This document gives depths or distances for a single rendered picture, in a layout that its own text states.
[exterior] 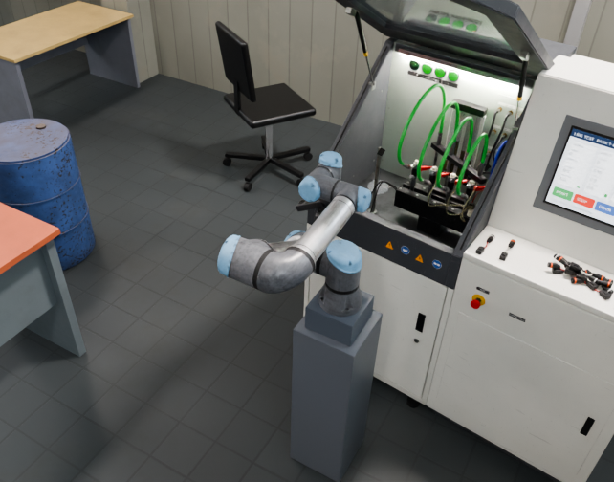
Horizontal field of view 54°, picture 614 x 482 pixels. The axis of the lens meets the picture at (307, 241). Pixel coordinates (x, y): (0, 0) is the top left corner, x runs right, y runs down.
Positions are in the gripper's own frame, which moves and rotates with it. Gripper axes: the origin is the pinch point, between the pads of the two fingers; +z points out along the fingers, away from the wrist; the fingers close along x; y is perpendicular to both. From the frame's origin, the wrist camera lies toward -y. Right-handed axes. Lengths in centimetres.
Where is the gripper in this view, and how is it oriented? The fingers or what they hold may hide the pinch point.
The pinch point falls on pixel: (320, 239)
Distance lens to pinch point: 216.4
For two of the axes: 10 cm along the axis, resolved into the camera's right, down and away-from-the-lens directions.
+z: -0.3, 7.9, 6.2
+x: 4.9, -5.2, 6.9
